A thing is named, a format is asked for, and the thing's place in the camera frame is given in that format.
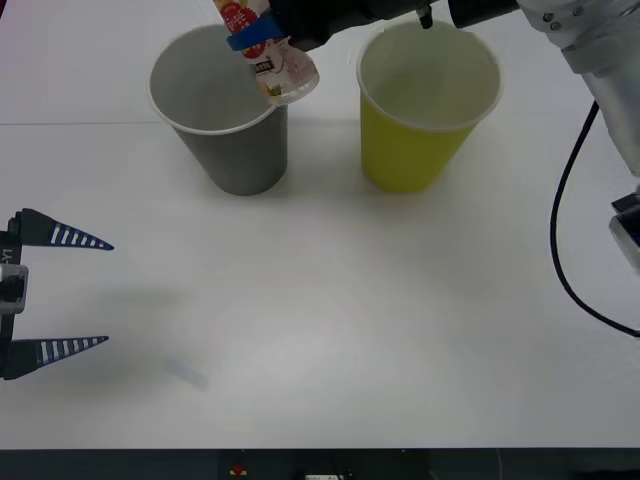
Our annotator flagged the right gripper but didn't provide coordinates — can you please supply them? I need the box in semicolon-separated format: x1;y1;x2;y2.
225;0;454;53

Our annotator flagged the grey plastic waste bin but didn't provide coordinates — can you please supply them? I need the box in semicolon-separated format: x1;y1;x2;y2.
146;24;292;197

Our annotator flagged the clear bottle with red cap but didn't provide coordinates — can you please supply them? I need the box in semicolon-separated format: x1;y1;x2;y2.
212;0;320;107

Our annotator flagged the yellow-green plastic waste bin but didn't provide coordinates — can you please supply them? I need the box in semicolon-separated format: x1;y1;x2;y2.
355;19;502;196

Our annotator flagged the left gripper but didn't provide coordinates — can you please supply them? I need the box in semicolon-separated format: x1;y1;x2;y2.
0;207;115;382

